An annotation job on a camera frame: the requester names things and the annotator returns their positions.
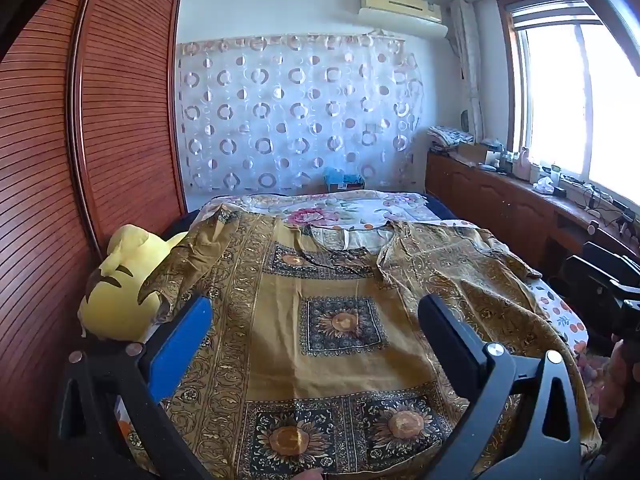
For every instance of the golden sunflower patterned shirt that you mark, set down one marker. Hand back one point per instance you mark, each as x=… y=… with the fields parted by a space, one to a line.
x=330 y=270

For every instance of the wooden framed window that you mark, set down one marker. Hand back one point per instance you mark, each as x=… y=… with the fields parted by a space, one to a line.
x=575 y=100

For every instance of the fruit print bedsheet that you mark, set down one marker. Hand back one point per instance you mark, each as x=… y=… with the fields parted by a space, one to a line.
x=562 y=315

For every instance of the long wooden cabinet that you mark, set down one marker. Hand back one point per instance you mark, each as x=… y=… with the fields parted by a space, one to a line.
x=500 y=205

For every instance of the crumpled white tissue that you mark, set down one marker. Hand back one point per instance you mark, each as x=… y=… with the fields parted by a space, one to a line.
x=543 y=185

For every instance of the white window curtain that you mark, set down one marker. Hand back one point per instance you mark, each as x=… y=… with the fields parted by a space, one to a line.
x=467 y=70

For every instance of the sheer circle patterned curtain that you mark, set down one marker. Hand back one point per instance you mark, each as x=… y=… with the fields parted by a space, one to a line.
x=300 y=115

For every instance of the wall air conditioner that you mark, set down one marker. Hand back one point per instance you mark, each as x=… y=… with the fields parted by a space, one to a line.
x=400 y=12

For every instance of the wooden louvered wardrobe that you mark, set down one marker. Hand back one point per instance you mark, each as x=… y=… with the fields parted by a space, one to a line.
x=100 y=135

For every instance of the yellow plush toy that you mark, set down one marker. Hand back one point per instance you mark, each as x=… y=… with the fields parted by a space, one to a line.
x=125 y=285

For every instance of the pink bottle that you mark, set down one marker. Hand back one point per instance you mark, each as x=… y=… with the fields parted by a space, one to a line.
x=523 y=165

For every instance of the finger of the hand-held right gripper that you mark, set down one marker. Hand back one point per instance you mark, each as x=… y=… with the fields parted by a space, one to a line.
x=592 y=280

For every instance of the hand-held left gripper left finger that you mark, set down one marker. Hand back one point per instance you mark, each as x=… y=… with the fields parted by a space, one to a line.
x=180 y=345

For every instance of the cardboard box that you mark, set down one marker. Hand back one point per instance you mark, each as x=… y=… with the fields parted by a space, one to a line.
x=472 y=152

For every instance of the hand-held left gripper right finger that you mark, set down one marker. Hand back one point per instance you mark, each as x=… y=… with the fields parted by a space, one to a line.
x=450 y=347

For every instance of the stack of folded cloths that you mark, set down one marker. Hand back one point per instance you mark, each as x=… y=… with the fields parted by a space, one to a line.
x=450 y=137

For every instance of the blue packet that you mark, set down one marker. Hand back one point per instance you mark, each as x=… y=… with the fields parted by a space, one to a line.
x=342 y=179

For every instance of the floral quilt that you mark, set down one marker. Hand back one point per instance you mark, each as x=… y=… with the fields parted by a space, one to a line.
x=320 y=210

